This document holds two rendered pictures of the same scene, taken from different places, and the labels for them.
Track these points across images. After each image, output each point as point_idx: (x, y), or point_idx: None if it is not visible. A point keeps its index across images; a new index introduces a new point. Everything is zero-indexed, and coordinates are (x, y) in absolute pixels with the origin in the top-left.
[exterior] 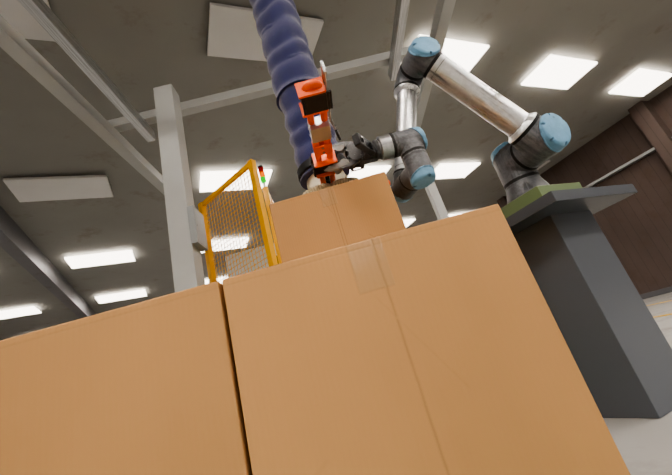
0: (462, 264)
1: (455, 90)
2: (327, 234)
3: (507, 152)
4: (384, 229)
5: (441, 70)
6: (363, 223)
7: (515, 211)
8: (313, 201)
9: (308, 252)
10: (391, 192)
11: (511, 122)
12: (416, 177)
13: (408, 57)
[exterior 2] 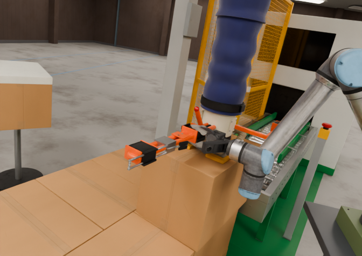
0: None
1: (360, 128)
2: (164, 186)
3: None
4: (193, 209)
5: (355, 104)
6: (184, 196)
7: (348, 231)
8: (166, 161)
9: (152, 186)
10: (209, 194)
11: None
12: (238, 192)
13: (333, 64)
